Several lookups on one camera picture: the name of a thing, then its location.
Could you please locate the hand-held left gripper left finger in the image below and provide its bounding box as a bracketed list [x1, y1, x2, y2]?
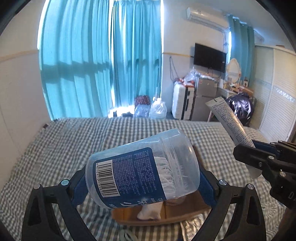
[21, 170, 97, 241]

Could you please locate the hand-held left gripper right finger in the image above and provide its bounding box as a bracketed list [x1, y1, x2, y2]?
[193, 169, 267, 241]

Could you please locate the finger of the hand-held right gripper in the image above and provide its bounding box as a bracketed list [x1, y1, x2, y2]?
[233, 139, 282, 172]

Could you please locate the white squeeze tube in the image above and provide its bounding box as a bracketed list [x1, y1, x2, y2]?
[206, 97, 262, 179]

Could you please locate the brown cardboard box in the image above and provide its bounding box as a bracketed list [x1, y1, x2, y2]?
[112, 145, 211, 224]

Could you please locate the clear plastic floss pick jar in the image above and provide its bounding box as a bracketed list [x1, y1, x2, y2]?
[85, 129, 201, 209]

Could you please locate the checkered bed sheet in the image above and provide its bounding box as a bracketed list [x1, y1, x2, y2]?
[0, 117, 287, 241]

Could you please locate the black plastic bag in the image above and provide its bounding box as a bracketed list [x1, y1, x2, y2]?
[225, 93, 253, 127]

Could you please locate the white cloth bundle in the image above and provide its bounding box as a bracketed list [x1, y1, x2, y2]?
[137, 203, 164, 220]

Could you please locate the white dressing table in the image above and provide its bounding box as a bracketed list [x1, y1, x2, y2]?
[207, 87, 252, 122]

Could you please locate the white louvered wardrobe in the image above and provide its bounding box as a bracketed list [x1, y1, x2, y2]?
[250, 45, 296, 141]

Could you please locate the silver mini fridge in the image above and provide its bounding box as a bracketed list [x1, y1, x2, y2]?
[190, 77, 219, 121]

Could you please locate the oval vanity mirror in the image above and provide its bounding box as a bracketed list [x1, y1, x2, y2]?
[226, 58, 242, 85]

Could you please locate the white suitcase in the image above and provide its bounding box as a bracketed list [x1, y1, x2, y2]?
[171, 82, 191, 120]

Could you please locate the large clear water bottle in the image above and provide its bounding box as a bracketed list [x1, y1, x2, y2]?
[148, 98, 168, 119]

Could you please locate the clear plastic bag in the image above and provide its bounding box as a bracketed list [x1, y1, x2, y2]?
[184, 67, 204, 84]

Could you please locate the pack of water bottles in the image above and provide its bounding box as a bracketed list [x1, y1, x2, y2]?
[134, 95, 152, 118]

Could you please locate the narrow teal curtain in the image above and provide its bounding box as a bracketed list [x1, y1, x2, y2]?
[228, 15, 255, 85]

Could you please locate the teal window curtain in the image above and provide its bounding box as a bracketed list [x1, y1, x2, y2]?
[38, 0, 162, 121]

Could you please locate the white air conditioner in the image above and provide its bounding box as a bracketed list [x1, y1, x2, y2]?
[186, 7, 229, 30]

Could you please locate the black wall television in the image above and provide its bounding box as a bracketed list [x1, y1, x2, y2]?
[193, 43, 227, 73]

